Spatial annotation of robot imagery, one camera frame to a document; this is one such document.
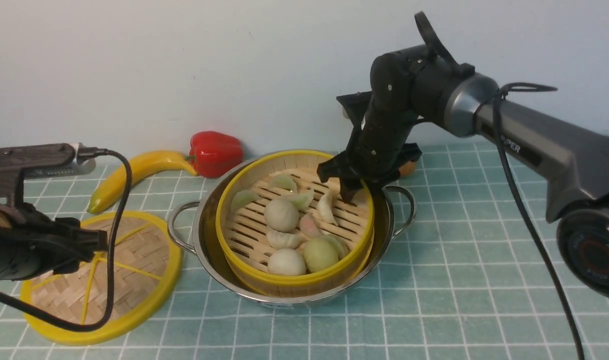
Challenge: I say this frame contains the white dumpling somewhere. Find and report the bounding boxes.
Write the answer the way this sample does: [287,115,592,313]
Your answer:
[316,190,338,226]
[266,228,306,250]

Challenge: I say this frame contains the green round bun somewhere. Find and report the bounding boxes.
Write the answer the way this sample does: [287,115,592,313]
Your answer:
[302,234,350,273]

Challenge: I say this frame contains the stainless steel pot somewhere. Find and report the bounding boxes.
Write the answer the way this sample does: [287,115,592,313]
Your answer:
[167,157,417,310]

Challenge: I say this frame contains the pink dumpling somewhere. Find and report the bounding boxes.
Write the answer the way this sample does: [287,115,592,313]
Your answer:
[298,213,323,239]

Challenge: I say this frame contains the green dumpling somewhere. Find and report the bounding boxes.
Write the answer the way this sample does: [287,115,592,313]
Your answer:
[284,189,315,213]
[230,189,261,214]
[268,173,298,193]

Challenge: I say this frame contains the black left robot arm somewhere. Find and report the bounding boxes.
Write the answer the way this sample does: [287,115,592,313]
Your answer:
[0,203,109,281]

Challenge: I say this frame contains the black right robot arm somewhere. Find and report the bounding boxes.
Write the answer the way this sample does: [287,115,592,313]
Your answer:
[317,11,609,299]

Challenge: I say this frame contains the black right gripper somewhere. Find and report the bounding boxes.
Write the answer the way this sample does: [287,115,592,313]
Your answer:
[317,91,423,203]

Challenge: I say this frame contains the green dumpling left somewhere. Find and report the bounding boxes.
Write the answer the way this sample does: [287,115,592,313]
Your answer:
[230,189,261,214]

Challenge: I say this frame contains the yellow bamboo steamer basket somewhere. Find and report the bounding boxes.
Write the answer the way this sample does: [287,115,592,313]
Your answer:
[215,150,375,297]

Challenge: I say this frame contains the green dumpling back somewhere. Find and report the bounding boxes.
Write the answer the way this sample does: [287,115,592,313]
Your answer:
[268,173,298,193]

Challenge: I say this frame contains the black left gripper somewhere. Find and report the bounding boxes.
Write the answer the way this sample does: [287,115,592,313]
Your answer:
[14,205,109,275]

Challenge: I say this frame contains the white round bun front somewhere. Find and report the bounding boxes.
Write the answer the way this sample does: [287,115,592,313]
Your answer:
[266,248,307,276]

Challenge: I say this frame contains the white round bun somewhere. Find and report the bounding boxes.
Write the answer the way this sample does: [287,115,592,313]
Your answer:
[264,199,300,233]
[266,248,307,276]

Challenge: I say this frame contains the yellow plastic banana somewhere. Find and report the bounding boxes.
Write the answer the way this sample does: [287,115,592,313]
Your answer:
[88,150,199,215]

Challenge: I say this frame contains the white dumpling right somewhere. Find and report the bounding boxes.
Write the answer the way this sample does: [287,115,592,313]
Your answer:
[316,190,338,226]

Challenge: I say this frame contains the yellow woven bamboo steamer lid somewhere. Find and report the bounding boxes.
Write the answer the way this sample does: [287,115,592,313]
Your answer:
[19,210,183,346]

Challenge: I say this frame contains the black left camera cable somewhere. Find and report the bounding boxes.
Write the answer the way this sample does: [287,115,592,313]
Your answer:
[0,147,133,333]

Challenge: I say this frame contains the white dumpling centre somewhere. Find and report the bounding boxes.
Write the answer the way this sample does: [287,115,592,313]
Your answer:
[266,228,306,250]

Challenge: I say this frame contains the green dumpling middle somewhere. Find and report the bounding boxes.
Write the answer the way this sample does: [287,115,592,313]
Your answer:
[284,189,315,213]

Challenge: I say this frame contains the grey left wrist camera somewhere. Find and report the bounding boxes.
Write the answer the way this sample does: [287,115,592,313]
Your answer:
[0,142,96,180]

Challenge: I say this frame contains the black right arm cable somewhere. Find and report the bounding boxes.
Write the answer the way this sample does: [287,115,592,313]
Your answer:
[492,82,586,360]

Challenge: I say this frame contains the red bell pepper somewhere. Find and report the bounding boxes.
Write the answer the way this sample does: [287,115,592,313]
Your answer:
[188,131,244,179]

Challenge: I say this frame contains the brown potato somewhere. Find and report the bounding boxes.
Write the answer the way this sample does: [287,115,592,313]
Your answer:
[398,161,417,178]

